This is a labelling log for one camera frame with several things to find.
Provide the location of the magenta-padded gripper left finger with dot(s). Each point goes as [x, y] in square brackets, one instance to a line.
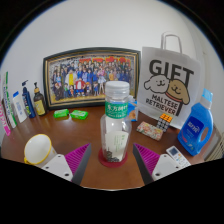
[75, 160]

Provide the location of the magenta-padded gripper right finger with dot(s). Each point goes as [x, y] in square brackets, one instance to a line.
[148, 160]

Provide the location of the clear green-labelled drink bottle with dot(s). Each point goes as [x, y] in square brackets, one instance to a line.
[116, 130]

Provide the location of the flat round red coaster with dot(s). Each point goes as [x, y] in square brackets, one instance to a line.
[101, 160]

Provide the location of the small patterned box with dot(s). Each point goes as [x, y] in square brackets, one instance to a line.
[150, 130]

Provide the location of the white remote control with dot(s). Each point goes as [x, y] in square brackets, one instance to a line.
[180, 156]

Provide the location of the puzzle cube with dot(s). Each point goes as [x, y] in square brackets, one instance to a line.
[164, 122]

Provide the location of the green soap pack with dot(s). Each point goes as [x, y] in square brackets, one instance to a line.
[79, 114]
[61, 113]

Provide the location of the blue tissue pack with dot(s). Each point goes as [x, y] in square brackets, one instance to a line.
[134, 111]

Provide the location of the blue detergent bottle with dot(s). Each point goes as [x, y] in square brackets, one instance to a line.
[195, 130]

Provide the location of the amber pump bottle yellow label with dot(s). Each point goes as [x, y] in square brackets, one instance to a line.
[40, 105]

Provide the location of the dark blue pump bottle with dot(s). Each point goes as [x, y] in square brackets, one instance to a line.
[29, 103]

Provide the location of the white bottle with blue cap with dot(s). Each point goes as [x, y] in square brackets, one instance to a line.
[20, 108]

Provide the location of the white paper gift bag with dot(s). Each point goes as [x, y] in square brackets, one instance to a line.
[170, 86]

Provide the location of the framed group photo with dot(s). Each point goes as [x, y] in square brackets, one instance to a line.
[83, 78]

